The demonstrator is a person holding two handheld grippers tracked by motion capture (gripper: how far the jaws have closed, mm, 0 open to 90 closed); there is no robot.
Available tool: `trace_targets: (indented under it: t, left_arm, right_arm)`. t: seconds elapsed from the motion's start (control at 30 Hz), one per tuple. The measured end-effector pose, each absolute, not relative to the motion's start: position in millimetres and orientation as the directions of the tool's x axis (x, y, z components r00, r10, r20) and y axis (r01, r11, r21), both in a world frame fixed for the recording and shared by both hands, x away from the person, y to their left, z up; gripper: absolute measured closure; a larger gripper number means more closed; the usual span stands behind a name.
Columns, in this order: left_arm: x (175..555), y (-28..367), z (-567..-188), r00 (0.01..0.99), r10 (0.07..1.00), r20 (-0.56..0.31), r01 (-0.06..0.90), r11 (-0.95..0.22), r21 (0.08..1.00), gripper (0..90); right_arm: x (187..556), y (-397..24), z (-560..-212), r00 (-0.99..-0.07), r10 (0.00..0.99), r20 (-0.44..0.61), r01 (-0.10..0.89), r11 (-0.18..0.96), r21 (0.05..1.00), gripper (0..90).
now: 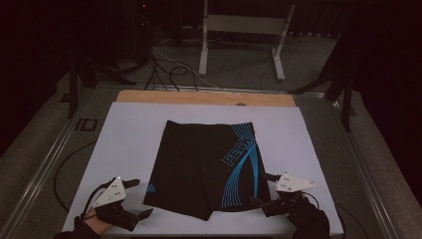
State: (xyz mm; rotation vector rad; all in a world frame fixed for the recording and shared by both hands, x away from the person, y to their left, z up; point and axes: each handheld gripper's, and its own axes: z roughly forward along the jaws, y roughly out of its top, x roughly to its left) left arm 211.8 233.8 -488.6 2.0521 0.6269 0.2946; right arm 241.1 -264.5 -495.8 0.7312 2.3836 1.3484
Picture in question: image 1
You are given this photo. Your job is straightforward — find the black stand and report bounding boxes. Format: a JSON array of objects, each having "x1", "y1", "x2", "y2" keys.
[
  {"x1": 67, "y1": 61, "x2": 137, "y2": 120},
  {"x1": 288, "y1": 19, "x2": 357, "y2": 133}
]

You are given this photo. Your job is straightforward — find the left hand-held gripper cable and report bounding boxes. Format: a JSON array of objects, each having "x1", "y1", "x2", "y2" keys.
[{"x1": 81, "y1": 178, "x2": 117, "y2": 220}]

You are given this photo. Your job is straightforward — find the person's left hand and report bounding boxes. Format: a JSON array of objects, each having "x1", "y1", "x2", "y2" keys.
[{"x1": 81, "y1": 212, "x2": 115, "y2": 235}]

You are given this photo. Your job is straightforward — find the black shorts with blue stripes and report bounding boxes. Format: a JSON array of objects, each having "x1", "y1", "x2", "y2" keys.
[{"x1": 142, "y1": 119, "x2": 272, "y2": 222}]

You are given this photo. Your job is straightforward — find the bundle of floor cables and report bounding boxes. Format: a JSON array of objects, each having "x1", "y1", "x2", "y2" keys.
[{"x1": 142, "y1": 36, "x2": 220, "y2": 93}]

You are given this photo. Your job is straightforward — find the dark equipment tower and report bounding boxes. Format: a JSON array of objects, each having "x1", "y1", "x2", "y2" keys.
[{"x1": 132, "y1": 0, "x2": 187, "y2": 48}]

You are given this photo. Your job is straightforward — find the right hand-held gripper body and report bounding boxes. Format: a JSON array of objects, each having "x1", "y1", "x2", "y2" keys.
[{"x1": 262, "y1": 171, "x2": 317, "y2": 217}]

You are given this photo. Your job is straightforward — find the hand-held gripper cable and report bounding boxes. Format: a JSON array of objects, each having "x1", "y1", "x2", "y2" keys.
[
  {"x1": 81, "y1": 178, "x2": 117, "y2": 220},
  {"x1": 300, "y1": 190, "x2": 321, "y2": 211}
]

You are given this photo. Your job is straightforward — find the metal rail frame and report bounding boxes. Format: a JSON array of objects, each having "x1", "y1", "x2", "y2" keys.
[{"x1": 0, "y1": 83, "x2": 401, "y2": 239}]

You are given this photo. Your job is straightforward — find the right hand-held gripper cable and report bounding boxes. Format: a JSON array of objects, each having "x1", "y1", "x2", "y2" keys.
[{"x1": 300, "y1": 190, "x2": 321, "y2": 211}]

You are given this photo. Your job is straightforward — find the white metal stand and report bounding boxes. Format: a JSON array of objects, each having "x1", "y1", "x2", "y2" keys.
[{"x1": 198, "y1": 0, "x2": 297, "y2": 82}]

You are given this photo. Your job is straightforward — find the black floor cable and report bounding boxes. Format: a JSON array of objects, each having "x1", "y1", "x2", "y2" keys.
[
  {"x1": 53, "y1": 140, "x2": 98, "y2": 213},
  {"x1": 333, "y1": 202, "x2": 370, "y2": 239}
]

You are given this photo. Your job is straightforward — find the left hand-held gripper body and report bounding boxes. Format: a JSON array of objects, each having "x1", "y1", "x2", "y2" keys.
[{"x1": 93, "y1": 176, "x2": 142, "y2": 232}]

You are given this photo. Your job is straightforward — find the person's right hand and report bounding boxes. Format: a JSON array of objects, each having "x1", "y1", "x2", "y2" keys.
[{"x1": 287, "y1": 200, "x2": 331, "y2": 239}]

